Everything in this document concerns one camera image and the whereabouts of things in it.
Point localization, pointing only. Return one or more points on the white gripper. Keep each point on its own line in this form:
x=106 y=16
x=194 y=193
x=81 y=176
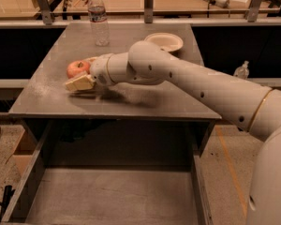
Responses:
x=99 y=70

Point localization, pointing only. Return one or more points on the red apple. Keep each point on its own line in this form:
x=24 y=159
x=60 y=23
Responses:
x=77 y=67

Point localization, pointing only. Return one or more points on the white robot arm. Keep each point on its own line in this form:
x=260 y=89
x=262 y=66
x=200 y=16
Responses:
x=252 y=107

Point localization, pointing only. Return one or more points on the grey open top drawer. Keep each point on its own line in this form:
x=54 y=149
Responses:
x=121 y=173

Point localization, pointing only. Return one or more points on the grey metal cabinet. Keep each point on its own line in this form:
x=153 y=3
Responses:
x=46 y=97

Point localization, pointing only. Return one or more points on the clear plastic water bottle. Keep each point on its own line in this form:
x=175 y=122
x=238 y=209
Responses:
x=99 y=22

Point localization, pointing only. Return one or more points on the white paper bowl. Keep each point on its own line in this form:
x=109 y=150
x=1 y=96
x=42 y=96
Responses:
x=166 y=41

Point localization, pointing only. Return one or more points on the grey metal bracket left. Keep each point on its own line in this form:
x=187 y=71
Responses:
x=45 y=10

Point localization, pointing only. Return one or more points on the grey metal bracket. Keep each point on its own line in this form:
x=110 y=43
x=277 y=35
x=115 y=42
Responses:
x=45 y=10
x=148 y=11
x=253 y=11

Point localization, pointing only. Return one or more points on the grey metal bracket middle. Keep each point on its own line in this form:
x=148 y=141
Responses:
x=148 y=11

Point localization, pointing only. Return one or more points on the grey metal bracket right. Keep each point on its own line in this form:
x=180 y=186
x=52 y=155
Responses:
x=253 y=11

